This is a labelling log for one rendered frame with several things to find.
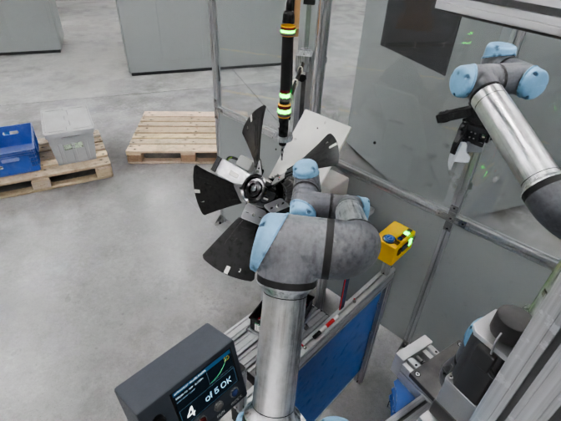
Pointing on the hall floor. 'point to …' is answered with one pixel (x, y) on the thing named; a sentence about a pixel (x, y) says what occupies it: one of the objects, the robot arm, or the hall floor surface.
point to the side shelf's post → (320, 293)
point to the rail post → (373, 335)
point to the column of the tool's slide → (312, 58)
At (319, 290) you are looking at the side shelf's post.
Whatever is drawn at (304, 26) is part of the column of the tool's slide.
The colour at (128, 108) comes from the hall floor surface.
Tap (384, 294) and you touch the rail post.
